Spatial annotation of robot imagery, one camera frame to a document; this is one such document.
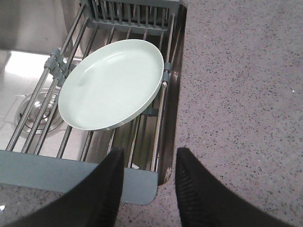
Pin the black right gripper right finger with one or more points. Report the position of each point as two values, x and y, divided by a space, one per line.
203 201

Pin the stainless steel sink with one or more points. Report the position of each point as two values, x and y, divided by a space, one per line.
39 39

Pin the teal sink drying rack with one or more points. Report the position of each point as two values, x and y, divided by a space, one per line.
60 175

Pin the light green round plate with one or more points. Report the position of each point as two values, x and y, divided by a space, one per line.
111 86

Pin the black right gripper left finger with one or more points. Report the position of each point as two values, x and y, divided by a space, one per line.
94 202

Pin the steel sink drain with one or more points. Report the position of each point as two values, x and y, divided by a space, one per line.
56 122

